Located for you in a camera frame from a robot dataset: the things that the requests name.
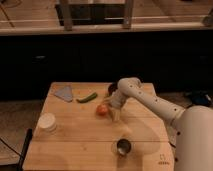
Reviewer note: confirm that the green pepper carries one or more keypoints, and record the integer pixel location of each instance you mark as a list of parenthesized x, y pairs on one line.
[(88, 98)]

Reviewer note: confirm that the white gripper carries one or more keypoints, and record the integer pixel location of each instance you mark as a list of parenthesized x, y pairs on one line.
[(117, 101)]

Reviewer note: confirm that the white paper cup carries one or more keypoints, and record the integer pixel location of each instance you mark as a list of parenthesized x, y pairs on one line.
[(47, 122)]

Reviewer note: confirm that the dark purple bowl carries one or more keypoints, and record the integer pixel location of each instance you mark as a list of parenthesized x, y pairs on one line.
[(112, 88)]

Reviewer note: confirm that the grey blue cloth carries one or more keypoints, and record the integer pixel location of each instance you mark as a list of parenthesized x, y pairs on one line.
[(64, 93)]

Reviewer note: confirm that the small metal cup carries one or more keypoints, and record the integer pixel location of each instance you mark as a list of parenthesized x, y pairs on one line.
[(123, 147)]

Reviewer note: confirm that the orange red apple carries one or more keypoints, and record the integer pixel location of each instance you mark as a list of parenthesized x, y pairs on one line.
[(102, 110)]

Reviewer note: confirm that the wooden shelf frame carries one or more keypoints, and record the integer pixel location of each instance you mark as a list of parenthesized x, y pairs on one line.
[(94, 14)]

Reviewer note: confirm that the black rod beside table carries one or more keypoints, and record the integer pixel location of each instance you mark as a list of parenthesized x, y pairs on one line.
[(27, 140)]

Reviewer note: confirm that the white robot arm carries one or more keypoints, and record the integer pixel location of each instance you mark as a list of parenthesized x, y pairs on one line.
[(194, 125)]

